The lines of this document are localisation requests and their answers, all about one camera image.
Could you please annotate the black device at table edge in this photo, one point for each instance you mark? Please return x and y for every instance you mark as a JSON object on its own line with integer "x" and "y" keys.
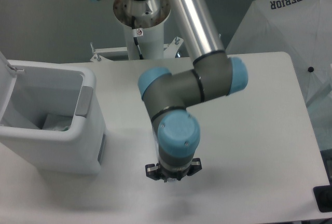
{"x": 323, "y": 198}

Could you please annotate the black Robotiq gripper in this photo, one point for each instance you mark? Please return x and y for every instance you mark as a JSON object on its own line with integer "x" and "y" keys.
{"x": 160, "y": 172}

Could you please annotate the white plastic trash can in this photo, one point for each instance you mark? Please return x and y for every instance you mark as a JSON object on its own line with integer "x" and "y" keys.
{"x": 32, "y": 90}

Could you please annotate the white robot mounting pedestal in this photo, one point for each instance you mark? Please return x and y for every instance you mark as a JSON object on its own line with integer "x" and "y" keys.
{"x": 144, "y": 37}

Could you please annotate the white umbrella with navy lettering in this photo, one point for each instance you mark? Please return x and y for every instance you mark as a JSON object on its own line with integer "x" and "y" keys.
{"x": 301, "y": 28}

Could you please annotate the white metal base frame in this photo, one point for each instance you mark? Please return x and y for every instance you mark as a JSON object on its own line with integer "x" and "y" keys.
{"x": 175, "y": 49}

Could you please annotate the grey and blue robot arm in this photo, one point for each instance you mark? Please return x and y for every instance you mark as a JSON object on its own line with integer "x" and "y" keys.
{"x": 166, "y": 96}

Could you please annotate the white plastic wrapper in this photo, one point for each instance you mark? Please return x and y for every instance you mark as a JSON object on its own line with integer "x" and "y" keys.
{"x": 57, "y": 123}

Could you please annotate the crushed clear plastic bottle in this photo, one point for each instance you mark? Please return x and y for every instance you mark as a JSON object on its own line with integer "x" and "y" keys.
{"x": 170, "y": 180}

